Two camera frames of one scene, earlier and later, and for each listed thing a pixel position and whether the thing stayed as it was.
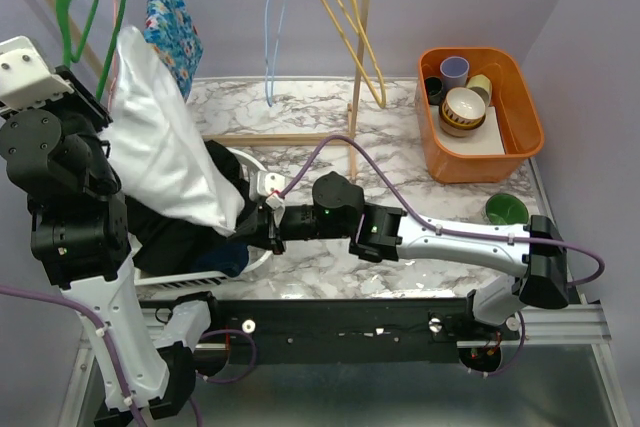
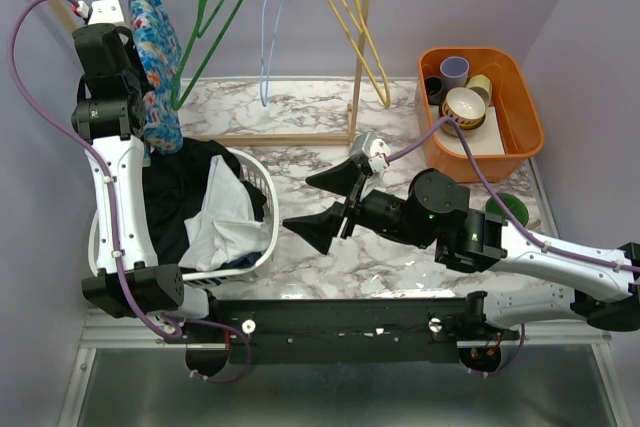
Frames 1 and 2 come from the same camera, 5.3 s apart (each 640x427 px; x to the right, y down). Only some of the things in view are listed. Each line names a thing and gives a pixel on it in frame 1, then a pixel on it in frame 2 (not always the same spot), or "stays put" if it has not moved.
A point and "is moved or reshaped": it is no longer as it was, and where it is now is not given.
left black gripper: (81, 96) -> (132, 55)
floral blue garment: (167, 27) -> (158, 54)
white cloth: (167, 158) -> (226, 230)
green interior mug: (506, 209) stays put
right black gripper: (267, 232) -> (318, 229)
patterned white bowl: (462, 112) stays put
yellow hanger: (354, 22) is moved or reshaped
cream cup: (481, 84) stays put
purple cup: (454, 71) stays put
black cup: (434, 87) stays put
